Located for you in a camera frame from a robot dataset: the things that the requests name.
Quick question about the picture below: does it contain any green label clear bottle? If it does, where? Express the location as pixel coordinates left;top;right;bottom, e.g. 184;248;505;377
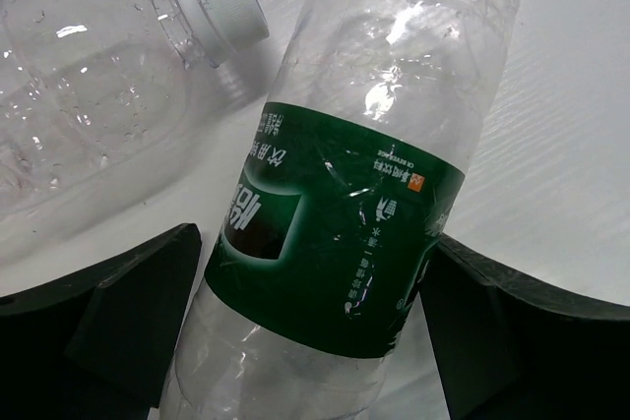
158;0;520;419

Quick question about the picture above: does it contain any large clear plastic bottle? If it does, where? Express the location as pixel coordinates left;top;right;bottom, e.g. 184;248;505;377
1;0;269;266

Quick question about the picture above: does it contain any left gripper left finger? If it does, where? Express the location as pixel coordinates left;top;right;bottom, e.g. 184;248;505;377
1;223;202;419

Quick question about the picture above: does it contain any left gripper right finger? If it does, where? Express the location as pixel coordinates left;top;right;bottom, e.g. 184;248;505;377
419;235;629;419

